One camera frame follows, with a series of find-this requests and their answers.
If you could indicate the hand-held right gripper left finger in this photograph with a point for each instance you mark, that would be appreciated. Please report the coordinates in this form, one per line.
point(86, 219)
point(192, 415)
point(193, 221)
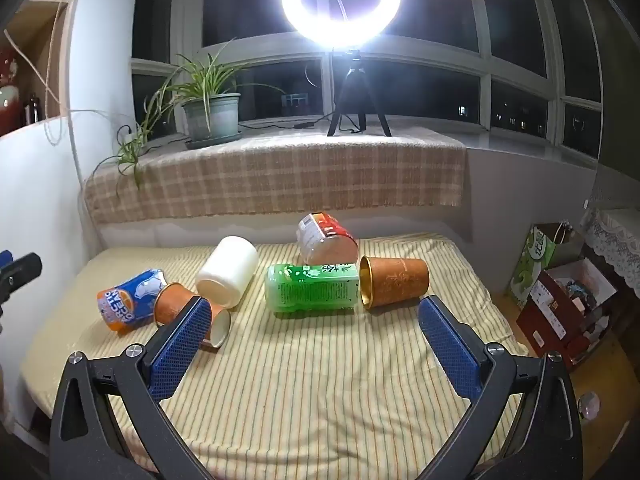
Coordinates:
point(182, 350)

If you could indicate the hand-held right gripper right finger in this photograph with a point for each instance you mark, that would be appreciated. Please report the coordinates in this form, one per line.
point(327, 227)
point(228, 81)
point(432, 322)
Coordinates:
point(450, 355)

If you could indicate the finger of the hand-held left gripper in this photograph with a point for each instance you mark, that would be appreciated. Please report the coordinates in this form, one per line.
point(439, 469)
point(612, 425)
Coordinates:
point(22, 267)

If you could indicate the small brown paper cup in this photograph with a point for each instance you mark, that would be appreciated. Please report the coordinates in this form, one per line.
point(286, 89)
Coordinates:
point(170, 305)

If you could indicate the blue and orange cup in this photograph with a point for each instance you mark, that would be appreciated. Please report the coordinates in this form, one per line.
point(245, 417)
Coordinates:
point(130, 300)

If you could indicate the large brown paper cup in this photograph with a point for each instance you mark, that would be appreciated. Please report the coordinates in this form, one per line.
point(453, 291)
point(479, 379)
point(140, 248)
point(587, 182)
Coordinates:
point(400, 280)

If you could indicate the white plastic cup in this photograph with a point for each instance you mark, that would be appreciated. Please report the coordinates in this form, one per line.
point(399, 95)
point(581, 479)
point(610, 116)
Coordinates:
point(225, 270)

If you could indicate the green printed cup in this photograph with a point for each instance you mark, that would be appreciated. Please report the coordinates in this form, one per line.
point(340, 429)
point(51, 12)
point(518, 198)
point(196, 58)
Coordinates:
point(310, 287)

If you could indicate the red and white cup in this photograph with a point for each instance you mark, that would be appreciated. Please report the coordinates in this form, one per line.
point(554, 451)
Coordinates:
point(325, 240)

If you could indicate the red cardboard box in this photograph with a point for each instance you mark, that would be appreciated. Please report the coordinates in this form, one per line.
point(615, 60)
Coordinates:
point(545, 320)

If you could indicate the green paper bag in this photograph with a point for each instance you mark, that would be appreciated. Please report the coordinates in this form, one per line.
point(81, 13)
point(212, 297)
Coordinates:
point(535, 255)

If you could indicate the striped yellow sheet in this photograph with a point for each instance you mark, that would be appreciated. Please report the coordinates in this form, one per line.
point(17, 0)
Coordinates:
point(310, 385)

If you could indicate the small round pink object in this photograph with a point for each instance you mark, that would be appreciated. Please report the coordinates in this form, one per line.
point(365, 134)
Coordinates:
point(589, 405)

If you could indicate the dark bottle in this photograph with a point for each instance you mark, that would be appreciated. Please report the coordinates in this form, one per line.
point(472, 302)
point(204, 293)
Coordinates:
point(31, 110)

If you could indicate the red ornament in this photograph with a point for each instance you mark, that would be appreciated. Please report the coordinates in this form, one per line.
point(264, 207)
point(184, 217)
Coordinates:
point(7, 110)

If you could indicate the white lace cloth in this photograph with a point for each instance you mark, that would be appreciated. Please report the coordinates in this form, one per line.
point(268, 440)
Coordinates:
point(615, 240)

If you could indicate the checked beige cloth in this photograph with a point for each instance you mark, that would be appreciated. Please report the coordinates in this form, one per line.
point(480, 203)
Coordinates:
point(300, 175)

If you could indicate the grey plant saucer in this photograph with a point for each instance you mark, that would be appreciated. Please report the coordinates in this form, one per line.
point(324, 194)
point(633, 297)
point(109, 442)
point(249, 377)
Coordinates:
point(220, 139)

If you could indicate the potted spider plant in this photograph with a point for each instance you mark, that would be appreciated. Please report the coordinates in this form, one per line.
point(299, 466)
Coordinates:
point(212, 115)

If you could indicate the wooden shelf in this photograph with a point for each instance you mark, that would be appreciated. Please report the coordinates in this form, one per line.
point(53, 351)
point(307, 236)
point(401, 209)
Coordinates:
point(35, 10)

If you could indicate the black tripod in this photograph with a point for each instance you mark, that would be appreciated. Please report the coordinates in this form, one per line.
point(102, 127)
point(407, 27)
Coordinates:
point(356, 85)

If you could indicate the white window frame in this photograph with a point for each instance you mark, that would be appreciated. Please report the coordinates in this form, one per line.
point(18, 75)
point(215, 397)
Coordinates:
point(484, 35)

